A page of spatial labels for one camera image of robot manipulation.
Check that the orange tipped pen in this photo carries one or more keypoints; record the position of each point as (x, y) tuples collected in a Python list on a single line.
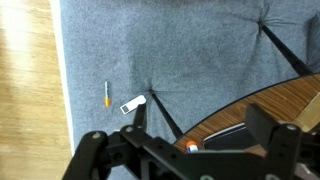
[(107, 98)]

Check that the orange cap glue stick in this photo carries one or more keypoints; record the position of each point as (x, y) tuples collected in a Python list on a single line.
[(191, 146)]

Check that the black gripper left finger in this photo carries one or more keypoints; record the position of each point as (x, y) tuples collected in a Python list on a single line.
[(134, 134)]

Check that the cardboard box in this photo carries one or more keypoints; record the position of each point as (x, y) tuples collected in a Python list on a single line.
[(309, 118)]

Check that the round wooden side table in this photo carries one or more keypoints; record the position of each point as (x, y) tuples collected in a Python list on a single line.
[(286, 101)]

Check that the black case on table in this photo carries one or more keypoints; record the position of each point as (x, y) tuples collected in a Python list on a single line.
[(234, 138)]

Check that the grey mattress blanket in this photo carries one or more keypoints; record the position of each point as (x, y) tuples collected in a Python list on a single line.
[(197, 56)]

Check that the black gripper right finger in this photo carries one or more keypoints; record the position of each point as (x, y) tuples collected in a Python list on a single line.
[(276, 138)]

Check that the white remote control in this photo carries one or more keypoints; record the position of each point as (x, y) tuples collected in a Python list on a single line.
[(133, 104)]

